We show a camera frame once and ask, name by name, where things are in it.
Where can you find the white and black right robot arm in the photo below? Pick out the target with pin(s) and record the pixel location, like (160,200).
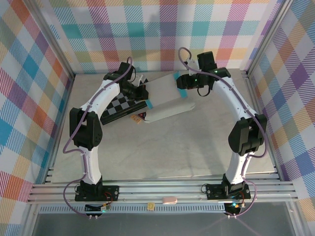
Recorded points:
(229,96)

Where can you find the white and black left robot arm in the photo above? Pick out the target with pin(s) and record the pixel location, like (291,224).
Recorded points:
(91,162)

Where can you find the black and grey checkerboard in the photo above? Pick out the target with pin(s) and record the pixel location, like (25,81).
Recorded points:
(118,105)

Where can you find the small wooden block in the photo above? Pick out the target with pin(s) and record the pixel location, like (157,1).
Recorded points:
(136,119)

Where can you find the pink oval eraser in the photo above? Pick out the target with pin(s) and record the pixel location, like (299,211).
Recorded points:
(169,200)

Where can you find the small yellow tag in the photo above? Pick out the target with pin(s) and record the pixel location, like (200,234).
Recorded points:
(151,206)

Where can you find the black controller board with LED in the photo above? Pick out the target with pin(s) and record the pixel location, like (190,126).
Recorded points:
(233,206)
(98,208)

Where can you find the aluminium side rail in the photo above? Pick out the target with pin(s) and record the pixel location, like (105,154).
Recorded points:
(61,118)
(275,169)

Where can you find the aluminium frame post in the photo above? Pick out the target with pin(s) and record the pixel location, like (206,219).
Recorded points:
(267,37)
(53,39)

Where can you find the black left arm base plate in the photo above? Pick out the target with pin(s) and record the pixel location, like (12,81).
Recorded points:
(112,193)

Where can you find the aluminium front frame rail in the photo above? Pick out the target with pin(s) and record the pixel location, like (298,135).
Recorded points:
(160,190)

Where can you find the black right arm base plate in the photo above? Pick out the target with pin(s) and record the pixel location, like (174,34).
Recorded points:
(214,190)

